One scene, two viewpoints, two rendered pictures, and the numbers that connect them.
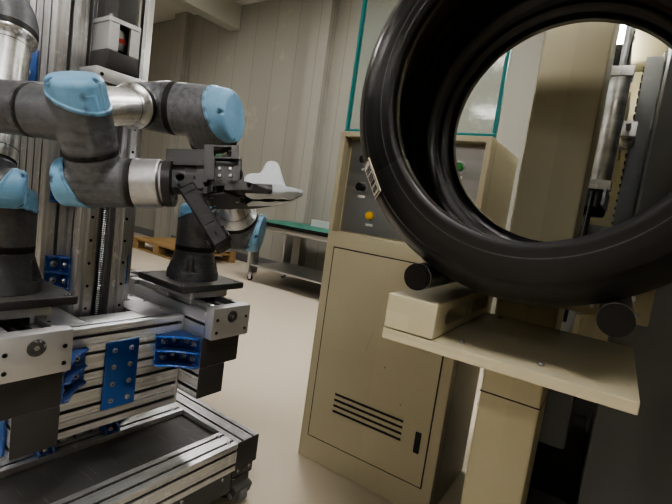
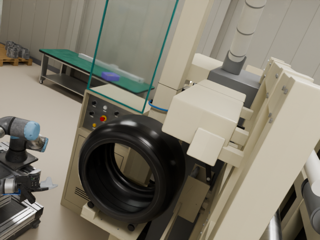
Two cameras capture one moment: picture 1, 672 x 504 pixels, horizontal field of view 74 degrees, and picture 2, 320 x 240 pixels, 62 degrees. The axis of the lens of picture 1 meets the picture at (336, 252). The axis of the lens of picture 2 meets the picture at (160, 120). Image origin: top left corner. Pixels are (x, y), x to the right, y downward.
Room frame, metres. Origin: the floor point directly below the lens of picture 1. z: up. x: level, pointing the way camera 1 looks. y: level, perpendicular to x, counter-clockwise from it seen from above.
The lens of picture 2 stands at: (-0.54, 0.03, 2.04)
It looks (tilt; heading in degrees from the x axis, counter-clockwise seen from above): 21 degrees down; 342
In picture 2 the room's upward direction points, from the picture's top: 19 degrees clockwise
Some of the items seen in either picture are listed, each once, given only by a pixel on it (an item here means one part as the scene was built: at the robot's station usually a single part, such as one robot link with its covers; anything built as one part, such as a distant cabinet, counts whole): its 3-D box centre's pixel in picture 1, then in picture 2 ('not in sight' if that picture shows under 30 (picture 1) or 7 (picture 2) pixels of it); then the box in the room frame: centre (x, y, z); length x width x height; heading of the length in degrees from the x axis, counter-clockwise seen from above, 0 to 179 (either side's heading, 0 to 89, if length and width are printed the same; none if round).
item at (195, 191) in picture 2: not in sight; (194, 192); (0.79, -0.79, 1.05); 0.20 x 0.15 x 0.30; 148
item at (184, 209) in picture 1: (200, 223); (19, 138); (1.35, 0.42, 0.88); 0.13 x 0.12 x 0.14; 83
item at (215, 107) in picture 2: not in sight; (210, 109); (0.54, -0.54, 1.71); 0.61 x 0.25 x 0.15; 148
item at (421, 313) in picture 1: (445, 303); (104, 198); (0.87, -0.23, 0.84); 0.36 x 0.09 x 0.06; 148
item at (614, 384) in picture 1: (515, 341); (120, 212); (0.80, -0.35, 0.80); 0.37 x 0.36 x 0.02; 58
